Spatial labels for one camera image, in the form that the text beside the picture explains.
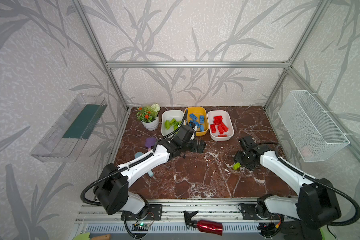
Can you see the left circuit board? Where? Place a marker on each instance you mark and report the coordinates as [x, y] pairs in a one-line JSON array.
[[141, 227]]

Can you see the white container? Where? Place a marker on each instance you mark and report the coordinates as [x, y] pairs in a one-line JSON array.
[[226, 120], [169, 115]]

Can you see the left white container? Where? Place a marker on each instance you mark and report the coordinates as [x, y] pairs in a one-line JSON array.
[[169, 115]]

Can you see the right white container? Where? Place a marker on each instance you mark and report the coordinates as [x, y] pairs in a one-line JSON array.
[[226, 120]]

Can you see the green lego brick pair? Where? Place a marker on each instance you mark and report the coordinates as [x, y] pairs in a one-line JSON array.
[[173, 122]]

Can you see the red spray bottle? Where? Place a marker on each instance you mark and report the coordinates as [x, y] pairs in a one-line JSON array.
[[203, 226]]

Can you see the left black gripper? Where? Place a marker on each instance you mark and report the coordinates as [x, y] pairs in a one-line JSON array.
[[196, 145]]

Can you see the purple pink spatula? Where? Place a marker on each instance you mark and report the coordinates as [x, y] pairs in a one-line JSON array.
[[150, 143]]

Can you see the yellow container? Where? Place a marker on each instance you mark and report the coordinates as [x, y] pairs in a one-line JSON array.
[[197, 111]]

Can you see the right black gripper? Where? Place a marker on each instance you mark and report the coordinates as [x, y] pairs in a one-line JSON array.
[[247, 159]]

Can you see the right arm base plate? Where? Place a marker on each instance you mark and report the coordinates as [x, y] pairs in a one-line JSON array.
[[249, 211]]

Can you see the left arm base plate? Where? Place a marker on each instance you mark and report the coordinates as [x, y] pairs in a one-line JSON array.
[[151, 213]]

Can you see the clear wall shelf green mat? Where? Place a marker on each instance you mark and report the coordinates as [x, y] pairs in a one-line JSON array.
[[65, 140]]

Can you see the potted plant white pot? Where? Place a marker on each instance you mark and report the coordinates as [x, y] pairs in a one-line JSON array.
[[149, 116]]

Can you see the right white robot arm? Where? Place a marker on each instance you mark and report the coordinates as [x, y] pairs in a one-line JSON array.
[[316, 204]]

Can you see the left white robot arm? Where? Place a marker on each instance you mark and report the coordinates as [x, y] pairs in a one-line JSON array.
[[111, 189]]

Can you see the white wire mesh basket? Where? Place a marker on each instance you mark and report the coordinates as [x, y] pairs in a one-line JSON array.
[[316, 136]]

